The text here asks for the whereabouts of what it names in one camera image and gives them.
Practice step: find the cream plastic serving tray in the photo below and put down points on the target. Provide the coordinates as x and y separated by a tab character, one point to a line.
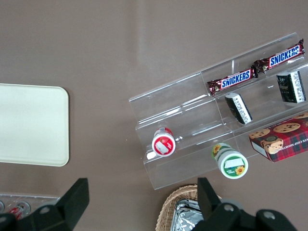
31	125

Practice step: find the Snickers chocolate bar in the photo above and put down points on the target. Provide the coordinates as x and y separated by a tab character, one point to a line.
234	80
282	56

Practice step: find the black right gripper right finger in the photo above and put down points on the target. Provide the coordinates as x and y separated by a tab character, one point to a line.
211	207

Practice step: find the clear acrylic bottle rack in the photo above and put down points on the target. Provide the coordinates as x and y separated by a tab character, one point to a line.
48	199

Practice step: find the light wicker basket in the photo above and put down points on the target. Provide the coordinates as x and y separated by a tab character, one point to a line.
166	209

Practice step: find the aluminium foil tray stack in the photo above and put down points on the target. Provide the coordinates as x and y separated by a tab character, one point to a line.
185	216

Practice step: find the green white sunflower cup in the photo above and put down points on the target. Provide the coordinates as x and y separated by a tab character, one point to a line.
233	166

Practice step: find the black snack box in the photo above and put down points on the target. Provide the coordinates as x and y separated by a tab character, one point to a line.
291	86
238	108

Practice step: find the clear acrylic stepped shelf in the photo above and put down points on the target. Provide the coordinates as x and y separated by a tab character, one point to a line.
183	115

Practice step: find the red white yogurt cup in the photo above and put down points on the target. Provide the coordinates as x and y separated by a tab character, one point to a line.
163	144

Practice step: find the red plaid cookie box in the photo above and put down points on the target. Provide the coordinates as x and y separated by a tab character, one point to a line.
284	139

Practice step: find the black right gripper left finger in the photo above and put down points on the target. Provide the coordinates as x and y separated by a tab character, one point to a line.
72	204

